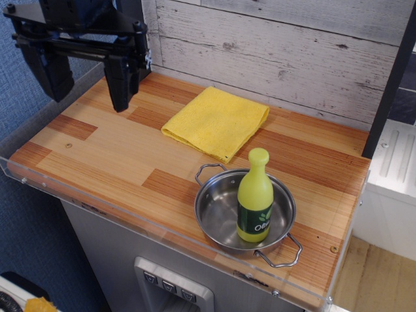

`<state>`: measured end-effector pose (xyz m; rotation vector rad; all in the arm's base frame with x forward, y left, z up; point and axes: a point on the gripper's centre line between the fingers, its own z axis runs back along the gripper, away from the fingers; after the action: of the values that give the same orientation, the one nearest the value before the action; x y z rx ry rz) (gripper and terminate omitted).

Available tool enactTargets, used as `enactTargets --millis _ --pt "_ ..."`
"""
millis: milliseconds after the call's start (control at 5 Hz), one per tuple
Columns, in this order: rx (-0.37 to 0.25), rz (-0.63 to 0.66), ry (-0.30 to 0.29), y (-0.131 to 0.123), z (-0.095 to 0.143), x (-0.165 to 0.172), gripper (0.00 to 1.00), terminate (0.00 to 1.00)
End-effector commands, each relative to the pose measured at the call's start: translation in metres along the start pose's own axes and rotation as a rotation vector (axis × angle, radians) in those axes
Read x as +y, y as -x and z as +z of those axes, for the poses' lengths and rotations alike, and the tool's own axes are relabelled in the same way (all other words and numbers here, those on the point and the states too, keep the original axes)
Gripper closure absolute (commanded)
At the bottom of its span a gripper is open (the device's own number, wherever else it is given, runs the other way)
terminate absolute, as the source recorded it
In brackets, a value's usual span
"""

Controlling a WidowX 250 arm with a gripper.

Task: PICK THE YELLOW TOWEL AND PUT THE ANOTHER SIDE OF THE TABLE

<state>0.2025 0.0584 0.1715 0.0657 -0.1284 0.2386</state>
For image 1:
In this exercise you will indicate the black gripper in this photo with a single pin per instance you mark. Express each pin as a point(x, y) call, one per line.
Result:
point(48, 32)

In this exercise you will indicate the yellow towel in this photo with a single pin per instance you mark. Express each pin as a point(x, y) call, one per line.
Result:
point(216, 123)

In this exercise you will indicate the clear acrylic table guard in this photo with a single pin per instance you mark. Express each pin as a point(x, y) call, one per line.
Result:
point(120, 164)

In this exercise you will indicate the grey toy fridge cabinet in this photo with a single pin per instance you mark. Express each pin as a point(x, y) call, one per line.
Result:
point(137, 273)

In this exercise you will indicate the green olive oil bottle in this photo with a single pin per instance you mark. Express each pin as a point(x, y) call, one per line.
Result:
point(255, 197)

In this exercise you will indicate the yellow object bottom left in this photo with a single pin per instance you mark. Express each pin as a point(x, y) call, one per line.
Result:
point(39, 305)

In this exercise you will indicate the white toy sink unit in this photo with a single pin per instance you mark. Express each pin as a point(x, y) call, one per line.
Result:
point(386, 213)

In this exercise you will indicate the steel pot with handles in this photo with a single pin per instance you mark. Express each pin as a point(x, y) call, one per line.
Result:
point(215, 209)

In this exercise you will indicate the black right frame post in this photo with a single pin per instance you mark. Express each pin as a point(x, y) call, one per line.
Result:
point(399, 66)

